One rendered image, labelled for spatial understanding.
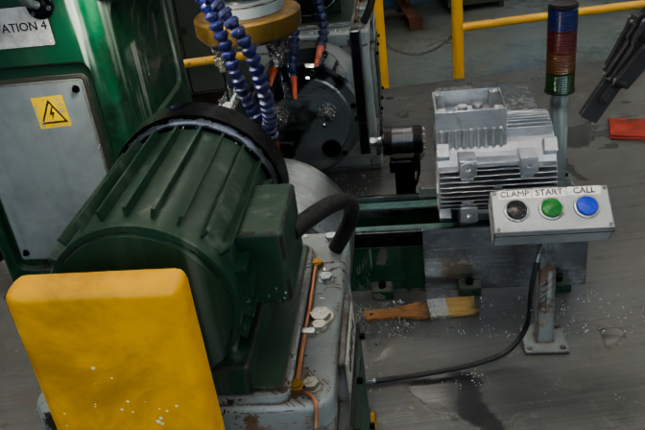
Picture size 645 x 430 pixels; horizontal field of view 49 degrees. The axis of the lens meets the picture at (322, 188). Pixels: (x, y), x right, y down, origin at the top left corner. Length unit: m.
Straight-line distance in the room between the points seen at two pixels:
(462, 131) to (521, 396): 0.44
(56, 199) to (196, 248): 0.72
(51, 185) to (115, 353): 0.74
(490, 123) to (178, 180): 0.72
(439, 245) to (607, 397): 0.38
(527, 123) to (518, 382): 0.43
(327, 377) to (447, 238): 0.67
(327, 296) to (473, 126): 0.55
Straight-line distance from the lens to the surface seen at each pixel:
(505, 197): 1.10
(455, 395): 1.17
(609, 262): 1.47
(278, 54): 1.20
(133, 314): 0.52
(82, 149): 1.21
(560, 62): 1.57
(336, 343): 0.72
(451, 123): 1.24
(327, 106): 1.49
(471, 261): 1.34
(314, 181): 1.05
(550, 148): 1.25
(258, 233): 0.60
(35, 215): 1.31
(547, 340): 1.26
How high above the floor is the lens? 1.62
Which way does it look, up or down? 28 degrees down
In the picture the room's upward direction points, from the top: 7 degrees counter-clockwise
